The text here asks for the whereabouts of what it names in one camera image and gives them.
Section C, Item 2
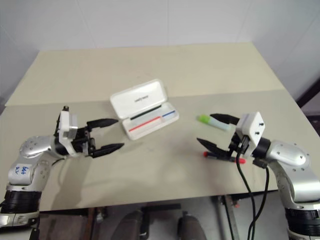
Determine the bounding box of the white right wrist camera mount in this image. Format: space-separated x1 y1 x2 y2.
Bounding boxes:
235 111 266 152

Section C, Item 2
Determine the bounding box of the white pencil case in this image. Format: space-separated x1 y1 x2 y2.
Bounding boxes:
109 78 180 141

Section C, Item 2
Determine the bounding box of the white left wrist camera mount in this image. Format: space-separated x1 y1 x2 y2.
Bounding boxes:
53 106 80 158

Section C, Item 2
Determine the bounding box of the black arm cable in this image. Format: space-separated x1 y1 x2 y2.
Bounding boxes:
247 159 270 240
49 156 66 166
236 142 257 240

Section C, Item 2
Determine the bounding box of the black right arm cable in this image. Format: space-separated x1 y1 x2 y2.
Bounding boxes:
236 142 257 240
247 159 270 240

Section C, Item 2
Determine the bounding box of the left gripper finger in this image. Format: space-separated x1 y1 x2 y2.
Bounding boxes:
92 143 125 159
86 118 119 130

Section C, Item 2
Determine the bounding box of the green highlighter marker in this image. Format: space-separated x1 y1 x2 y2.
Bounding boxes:
197 114 232 132

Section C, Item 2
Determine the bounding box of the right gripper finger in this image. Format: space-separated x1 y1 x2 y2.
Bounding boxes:
209 113 241 125
196 137 231 161

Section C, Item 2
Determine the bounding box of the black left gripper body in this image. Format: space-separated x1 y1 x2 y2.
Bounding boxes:
71 125 97 158

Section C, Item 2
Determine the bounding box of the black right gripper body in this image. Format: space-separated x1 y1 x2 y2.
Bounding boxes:
226 132 251 162

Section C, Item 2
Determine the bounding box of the dark brown furniture frame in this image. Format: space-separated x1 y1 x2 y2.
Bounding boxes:
296 76 320 138

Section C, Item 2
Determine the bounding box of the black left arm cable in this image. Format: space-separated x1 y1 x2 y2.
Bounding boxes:
49 156 66 166

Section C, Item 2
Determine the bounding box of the grey metal table leg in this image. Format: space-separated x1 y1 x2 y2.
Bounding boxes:
216 194 241 240

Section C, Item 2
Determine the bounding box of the dark rounded shape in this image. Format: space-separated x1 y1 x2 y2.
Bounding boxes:
119 209 151 240
176 214 204 240

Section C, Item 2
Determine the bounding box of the red marker pen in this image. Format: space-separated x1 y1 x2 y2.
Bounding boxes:
202 150 247 165

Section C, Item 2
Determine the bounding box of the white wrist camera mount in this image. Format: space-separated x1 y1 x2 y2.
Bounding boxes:
53 106 80 158
235 111 266 152

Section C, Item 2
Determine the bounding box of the black pen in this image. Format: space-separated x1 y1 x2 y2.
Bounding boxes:
130 105 161 121

